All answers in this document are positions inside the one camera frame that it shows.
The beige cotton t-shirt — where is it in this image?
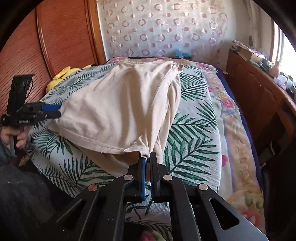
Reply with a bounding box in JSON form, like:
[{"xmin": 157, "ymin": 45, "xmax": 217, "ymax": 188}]
[{"xmin": 48, "ymin": 60, "xmax": 183, "ymax": 177}]

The person's left hand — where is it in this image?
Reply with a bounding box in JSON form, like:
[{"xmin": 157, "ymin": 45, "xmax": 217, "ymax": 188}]
[{"xmin": 1, "ymin": 126, "xmax": 30, "ymax": 149}]

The palm leaf print bedsheet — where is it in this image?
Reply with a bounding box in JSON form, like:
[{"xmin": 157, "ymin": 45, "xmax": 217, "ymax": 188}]
[{"xmin": 23, "ymin": 63, "xmax": 220, "ymax": 241}]

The pink plastic bottle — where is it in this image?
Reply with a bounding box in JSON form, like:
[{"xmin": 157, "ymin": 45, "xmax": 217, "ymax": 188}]
[{"xmin": 269, "ymin": 60, "xmax": 280, "ymax": 78}]

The window with wooden frame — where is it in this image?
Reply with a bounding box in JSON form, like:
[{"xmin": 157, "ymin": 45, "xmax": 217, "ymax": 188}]
[{"xmin": 272, "ymin": 22, "xmax": 295, "ymax": 81}]

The white tissue pack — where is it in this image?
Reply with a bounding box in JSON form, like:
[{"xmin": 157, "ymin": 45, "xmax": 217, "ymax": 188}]
[{"xmin": 273, "ymin": 75, "xmax": 287, "ymax": 90}]

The sheer circle pattern curtain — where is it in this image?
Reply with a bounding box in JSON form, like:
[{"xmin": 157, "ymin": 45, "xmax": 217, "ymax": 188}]
[{"xmin": 96, "ymin": 0, "xmax": 228, "ymax": 65}]

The open cardboard box on cabinet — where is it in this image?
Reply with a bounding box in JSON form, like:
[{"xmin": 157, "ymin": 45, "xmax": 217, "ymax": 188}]
[{"xmin": 237, "ymin": 47, "xmax": 263, "ymax": 63}]

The floral pink quilt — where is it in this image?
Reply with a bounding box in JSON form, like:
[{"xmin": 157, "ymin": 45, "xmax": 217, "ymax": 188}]
[{"xmin": 105, "ymin": 56, "xmax": 266, "ymax": 241}]

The long wooden side cabinet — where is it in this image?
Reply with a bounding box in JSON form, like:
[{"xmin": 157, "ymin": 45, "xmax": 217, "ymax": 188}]
[{"xmin": 226, "ymin": 50, "xmax": 295, "ymax": 164}]

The wooden slatted headboard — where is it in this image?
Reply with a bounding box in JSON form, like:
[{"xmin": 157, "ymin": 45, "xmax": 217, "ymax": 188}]
[{"xmin": 1, "ymin": 1, "xmax": 106, "ymax": 113}]

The yellow Pikachu plush toy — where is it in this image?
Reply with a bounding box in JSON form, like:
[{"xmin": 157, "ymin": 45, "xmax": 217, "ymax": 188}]
[{"xmin": 46, "ymin": 65, "xmax": 96, "ymax": 93}]

